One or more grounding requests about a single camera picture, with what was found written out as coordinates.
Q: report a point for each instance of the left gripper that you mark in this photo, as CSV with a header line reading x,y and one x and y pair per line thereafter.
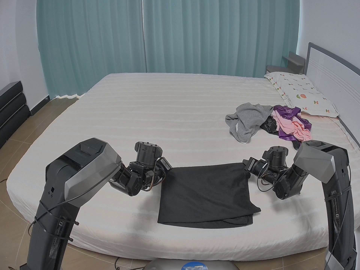
x,y
164,166

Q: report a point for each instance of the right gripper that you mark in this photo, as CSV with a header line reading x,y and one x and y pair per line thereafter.
x,y
253,166

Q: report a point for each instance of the black T-shirt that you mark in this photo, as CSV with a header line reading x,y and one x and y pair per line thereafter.
x,y
202,195

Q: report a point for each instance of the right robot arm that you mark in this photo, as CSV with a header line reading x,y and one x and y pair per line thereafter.
x,y
317,162

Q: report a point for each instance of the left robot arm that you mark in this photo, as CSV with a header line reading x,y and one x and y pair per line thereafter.
x,y
78,167

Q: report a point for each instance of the bed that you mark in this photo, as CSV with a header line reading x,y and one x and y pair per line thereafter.
x,y
168,108

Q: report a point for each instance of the black shiny garment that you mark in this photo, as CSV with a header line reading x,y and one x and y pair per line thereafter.
x,y
270,126

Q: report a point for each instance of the black lace garment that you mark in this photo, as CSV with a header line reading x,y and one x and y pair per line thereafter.
x,y
296,145

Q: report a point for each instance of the grey garment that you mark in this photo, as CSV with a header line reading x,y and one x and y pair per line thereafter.
x,y
247,117

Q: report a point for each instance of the pink garment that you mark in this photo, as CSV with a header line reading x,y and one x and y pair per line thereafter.
x,y
289,128

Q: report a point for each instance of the purple garment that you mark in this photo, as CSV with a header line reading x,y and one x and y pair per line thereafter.
x,y
284,112

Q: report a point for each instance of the white printed pillow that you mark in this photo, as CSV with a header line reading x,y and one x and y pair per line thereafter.
x,y
301,90

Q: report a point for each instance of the grey bedside table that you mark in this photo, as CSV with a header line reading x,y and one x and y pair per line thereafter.
x,y
294,59

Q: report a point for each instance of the blue-green curtain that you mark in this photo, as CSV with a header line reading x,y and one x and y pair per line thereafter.
x,y
92,38
219,27

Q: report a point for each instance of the black chest of drawers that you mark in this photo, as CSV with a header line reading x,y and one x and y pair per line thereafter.
x,y
12,105

